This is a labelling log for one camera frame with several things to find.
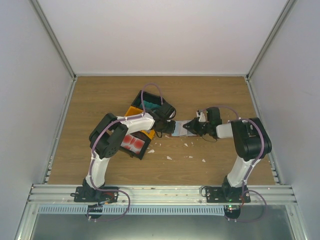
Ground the brown leather card holder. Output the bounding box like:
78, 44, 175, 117
171, 120, 196, 137

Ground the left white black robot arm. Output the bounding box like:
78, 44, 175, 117
78, 112, 176, 202

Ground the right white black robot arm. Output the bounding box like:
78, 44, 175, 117
182, 117, 272, 203

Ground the black bin with teal cards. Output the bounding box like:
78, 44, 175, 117
130, 90, 167, 113

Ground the teal card stack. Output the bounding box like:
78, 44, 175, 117
143, 100, 161, 111

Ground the black bin with red cards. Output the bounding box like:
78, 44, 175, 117
119, 131, 151, 160

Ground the orange plastic bin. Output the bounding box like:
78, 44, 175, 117
124, 106, 156, 140

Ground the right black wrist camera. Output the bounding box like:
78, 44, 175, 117
206, 107, 222, 125

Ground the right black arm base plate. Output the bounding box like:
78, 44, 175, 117
199, 185, 251, 204

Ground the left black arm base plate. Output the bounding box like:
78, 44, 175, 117
70, 186, 119, 204

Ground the grey slotted cable duct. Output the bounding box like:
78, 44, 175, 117
38, 204, 225, 217

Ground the aluminium front rail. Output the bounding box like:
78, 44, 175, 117
27, 184, 297, 205

